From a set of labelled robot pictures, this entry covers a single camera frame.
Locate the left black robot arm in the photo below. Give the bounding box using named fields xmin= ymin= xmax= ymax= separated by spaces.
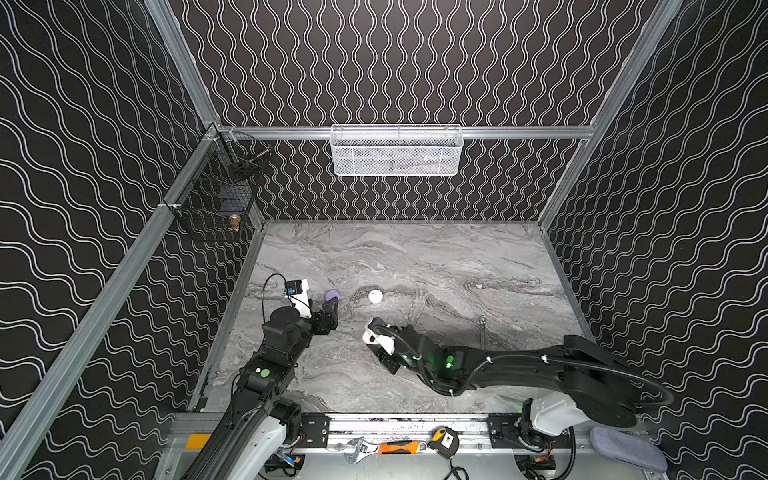
xmin=182 ymin=296 xmax=339 ymax=479

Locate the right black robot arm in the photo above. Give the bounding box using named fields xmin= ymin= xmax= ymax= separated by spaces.
xmin=362 ymin=318 xmax=674 ymax=450

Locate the silver combination wrench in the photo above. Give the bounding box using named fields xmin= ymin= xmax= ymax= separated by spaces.
xmin=479 ymin=316 xmax=488 ymax=350

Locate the yellow black tape measure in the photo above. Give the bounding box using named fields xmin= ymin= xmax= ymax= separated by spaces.
xmin=427 ymin=426 xmax=460 ymax=460

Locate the brass fitting in basket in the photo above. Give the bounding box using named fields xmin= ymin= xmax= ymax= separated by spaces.
xmin=229 ymin=214 xmax=242 ymax=233

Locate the yellow label sticker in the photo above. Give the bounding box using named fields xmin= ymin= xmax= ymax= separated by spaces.
xmin=185 ymin=434 xmax=211 ymax=450

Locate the grey cloth pad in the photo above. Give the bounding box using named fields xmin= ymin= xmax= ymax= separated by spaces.
xmin=590 ymin=427 xmax=668 ymax=474

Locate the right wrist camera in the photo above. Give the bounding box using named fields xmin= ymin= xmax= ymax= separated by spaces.
xmin=362 ymin=329 xmax=395 ymax=355

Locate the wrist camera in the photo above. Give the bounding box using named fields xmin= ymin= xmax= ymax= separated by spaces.
xmin=362 ymin=329 xmax=395 ymax=355
xmin=284 ymin=279 xmax=312 ymax=319

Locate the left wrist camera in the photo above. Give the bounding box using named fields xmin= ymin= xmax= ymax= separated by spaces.
xmin=284 ymin=279 xmax=312 ymax=319

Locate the adjustable wrench orange handle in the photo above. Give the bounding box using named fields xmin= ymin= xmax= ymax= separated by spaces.
xmin=344 ymin=437 xmax=427 ymax=465

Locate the black wire basket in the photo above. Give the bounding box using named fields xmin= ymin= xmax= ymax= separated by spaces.
xmin=171 ymin=131 xmax=273 ymax=245

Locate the white wire mesh basket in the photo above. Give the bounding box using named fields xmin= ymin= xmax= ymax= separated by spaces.
xmin=329 ymin=124 xmax=464 ymax=177

